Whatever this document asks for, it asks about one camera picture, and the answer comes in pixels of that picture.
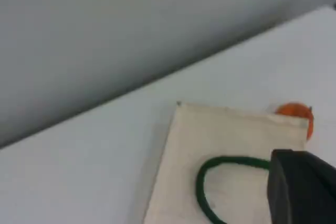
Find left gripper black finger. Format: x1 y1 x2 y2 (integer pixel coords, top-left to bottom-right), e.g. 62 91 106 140
307 151 336 224
267 149 310 224

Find orange toy fruit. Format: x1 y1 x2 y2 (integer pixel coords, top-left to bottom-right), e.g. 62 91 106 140
275 102 314 141

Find white canvas handbag green handles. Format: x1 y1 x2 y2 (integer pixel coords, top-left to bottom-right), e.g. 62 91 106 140
143 102 310 224

